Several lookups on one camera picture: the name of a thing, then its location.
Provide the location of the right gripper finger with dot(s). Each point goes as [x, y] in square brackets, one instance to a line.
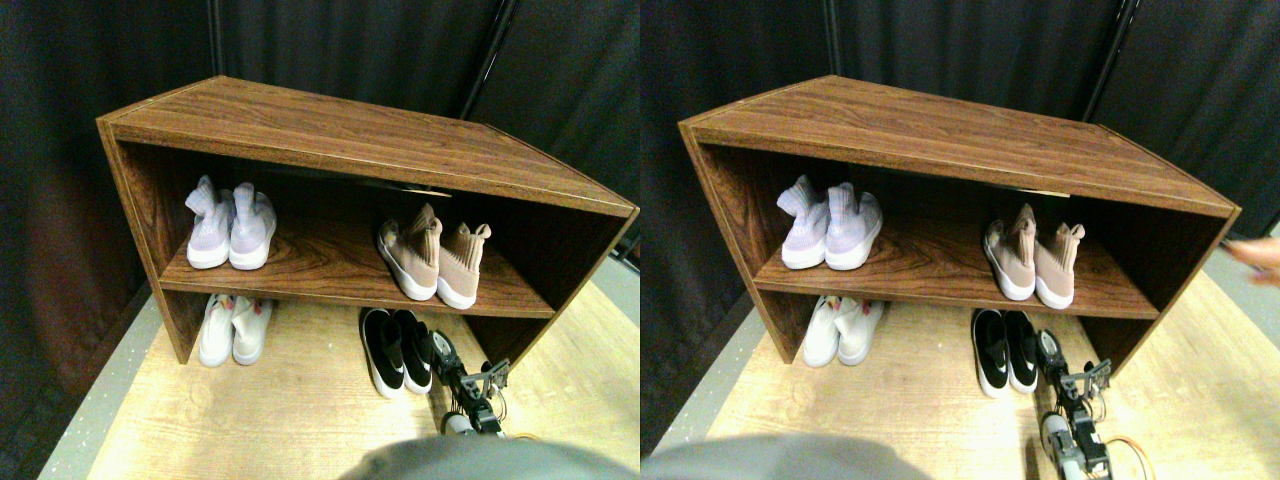
[448, 353]
[1052, 352]

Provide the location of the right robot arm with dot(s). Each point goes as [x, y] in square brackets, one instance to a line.
[480, 415]
[1075, 450]

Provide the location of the person's hand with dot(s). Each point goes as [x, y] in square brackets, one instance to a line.
[1262, 260]

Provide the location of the black curtain stand foot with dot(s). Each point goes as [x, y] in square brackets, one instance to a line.
[628, 252]

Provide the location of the pale purple shoe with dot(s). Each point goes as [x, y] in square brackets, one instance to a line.
[252, 238]
[208, 240]
[853, 238]
[802, 240]

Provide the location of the brown shoe rack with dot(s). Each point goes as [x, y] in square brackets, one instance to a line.
[950, 130]
[350, 130]

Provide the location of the black curtain stand pole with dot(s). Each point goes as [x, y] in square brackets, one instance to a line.
[1110, 60]
[216, 40]
[490, 58]
[831, 40]

